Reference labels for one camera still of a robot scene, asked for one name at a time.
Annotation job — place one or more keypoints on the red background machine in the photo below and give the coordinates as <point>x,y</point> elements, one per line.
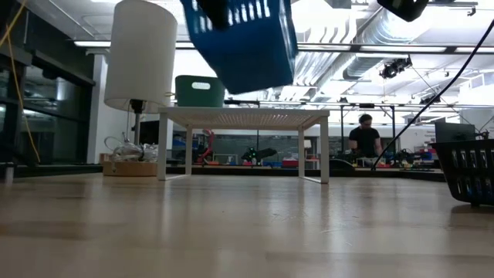
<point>208,146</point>

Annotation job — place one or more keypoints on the green plastic bin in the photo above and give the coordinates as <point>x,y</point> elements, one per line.
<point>193,96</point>

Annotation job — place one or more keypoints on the black plastic basket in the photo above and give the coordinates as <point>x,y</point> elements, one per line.
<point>467,173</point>

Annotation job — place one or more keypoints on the white cylindrical table lamp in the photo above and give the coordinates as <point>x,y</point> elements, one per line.
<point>141,54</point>

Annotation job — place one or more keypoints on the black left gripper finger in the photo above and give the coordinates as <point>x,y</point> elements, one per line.
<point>216,13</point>

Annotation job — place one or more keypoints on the black background robot arm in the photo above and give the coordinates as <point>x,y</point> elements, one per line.
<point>258,153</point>

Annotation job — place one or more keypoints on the black overhead rig beam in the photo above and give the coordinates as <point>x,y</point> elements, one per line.
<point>386,48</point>

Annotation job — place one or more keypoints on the person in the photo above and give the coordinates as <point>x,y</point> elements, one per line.
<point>364,141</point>

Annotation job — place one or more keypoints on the blue plastic basket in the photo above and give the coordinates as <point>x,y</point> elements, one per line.
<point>254,58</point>

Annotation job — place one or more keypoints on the white perforated metal shelf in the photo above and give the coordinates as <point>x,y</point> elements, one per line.
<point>247,116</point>

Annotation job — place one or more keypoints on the black ceiling fixture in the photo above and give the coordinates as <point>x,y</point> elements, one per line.
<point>394,68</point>

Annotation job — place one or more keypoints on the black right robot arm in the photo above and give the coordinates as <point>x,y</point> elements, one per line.
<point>403,7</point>

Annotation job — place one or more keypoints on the dark computer monitor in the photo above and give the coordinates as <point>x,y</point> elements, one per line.
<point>455,132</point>

